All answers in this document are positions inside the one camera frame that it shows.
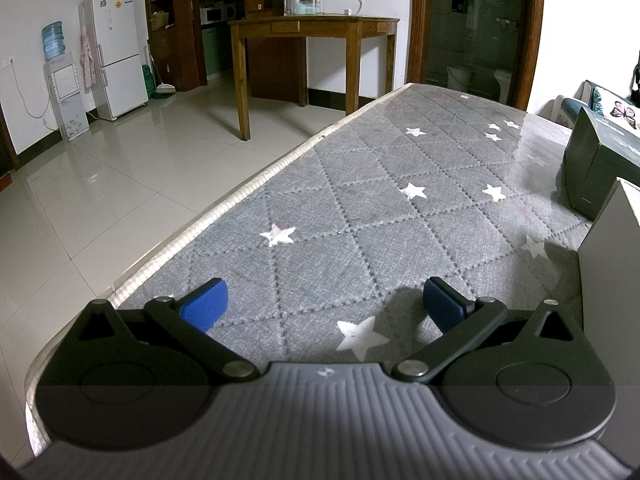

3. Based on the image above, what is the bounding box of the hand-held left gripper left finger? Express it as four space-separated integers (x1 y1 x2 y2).
75 277 261 382

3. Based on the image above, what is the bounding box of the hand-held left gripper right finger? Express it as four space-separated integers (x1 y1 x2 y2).
392 276 582 383

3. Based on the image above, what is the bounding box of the cardboard box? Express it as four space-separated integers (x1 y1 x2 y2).
577 177 640 397

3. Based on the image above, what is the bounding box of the grey printed box lid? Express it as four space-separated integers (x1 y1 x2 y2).
562 106 640 221

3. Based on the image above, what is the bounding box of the grey starred desktop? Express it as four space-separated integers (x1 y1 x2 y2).
22 82 609 457

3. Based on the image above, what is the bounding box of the white floor mop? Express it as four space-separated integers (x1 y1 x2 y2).
147 45 177 99

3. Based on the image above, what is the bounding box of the white trash bin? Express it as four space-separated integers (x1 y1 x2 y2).
446 65 475 94

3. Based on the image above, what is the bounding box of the white toilet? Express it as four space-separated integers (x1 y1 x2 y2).
492 69 515 104

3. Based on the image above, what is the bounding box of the water dispenser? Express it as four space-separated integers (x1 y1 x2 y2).
41 21 91 144

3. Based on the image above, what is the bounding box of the butterfly pattern cushion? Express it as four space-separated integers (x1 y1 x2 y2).
587 80 640 137

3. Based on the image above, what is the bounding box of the white refrigerator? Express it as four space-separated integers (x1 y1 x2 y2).
78 0 150 122

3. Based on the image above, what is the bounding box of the dark wooden cabinet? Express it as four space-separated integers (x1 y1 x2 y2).
143 0 309 94

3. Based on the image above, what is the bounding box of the pink hanging cloth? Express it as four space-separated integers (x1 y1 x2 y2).
79 24 97 90

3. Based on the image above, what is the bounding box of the white microwave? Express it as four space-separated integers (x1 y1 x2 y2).
200 4 237 25

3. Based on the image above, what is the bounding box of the wooden table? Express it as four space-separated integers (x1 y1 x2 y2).
227 15 401 142

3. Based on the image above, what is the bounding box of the white power cord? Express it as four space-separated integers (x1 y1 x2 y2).
2 57 52 132

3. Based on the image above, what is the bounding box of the wooden door frame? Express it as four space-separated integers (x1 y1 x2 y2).
407 0 546 112

